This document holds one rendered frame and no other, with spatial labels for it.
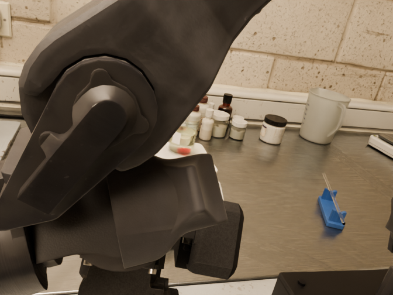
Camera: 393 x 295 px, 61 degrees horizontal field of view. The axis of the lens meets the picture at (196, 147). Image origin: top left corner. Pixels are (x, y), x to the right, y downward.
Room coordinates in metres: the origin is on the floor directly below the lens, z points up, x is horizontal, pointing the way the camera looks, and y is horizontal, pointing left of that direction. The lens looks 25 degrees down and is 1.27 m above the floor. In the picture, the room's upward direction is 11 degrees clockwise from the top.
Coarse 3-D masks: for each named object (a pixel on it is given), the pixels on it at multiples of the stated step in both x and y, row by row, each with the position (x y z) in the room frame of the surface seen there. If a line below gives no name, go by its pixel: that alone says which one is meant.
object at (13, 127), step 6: (0, 126) 0.69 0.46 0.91; (6, 126) 0.70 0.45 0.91; (12, 126) 0.71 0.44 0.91; (18, 126) 0.71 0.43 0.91; (0, 132) 0.67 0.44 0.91; (6, 132) 0.67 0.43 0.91; (12, 132) 0.68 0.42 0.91; (0, 138) 0.64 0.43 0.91; (6, 138) 0.64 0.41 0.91; (12, 138) 0.65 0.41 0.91; (0, 144) 0.61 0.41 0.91; (6, 144) 0.62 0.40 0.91; (0, 150) 0.59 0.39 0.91; (6, 150) 0.60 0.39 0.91; (0, 156) 0.57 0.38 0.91
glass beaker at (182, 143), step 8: (192, 120) 0.60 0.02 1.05; (200, 120) 0.58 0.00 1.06; (184, 128) 0.56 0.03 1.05; (192, 128) 0.56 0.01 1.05; (176, 136) 0.56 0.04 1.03; (184, 136) 0.56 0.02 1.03; (192, 136) 0.57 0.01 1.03; (168, 144) 0.58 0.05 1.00; (176, 144) 0.56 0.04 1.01; (184, 144) 0.56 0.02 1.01; (192, 144) 0.57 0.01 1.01; (176, 152) 0.56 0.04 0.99; (184, 152) 0.56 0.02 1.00; (192, 152) 0.57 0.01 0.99
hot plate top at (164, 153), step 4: (196, 144) 0.63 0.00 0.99; (200, 144) 0.63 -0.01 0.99; (164, 148) 0.58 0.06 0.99; (196, 148) 0.61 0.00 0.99; (200, 148) 0.61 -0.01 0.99; (160, 152) 0.56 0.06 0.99; (164, 152) 0.56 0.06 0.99; (168, 152) 0.57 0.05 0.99; (196, 152) 0.59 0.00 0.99; (200, 152) 0.59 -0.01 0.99; (204, 152) 0.59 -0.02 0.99; (160, 156) 0.54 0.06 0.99; (164, 156) 0.55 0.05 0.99; (168, 156) 0.55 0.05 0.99; (172, 156) 0.55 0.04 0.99; (176, 156) 0.55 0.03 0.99; (180, 156) 0.56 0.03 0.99; (216, 168) 0.54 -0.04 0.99; (216, 172) 0.53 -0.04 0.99
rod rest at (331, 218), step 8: (328, 192) 0.64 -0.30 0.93; (336, 192) 0.63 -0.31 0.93; (320, 200) 0.63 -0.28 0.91; (328, 200) 0.64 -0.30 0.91; (320, 208) 0.61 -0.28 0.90; (328, 208) 0.60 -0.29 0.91; (328, 216) 0.57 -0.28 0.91; (336, 216) 0.56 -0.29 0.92; (344, 216) 0.55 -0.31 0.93; (328, 224) 0.55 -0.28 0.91; (336, 224) 0.55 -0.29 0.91
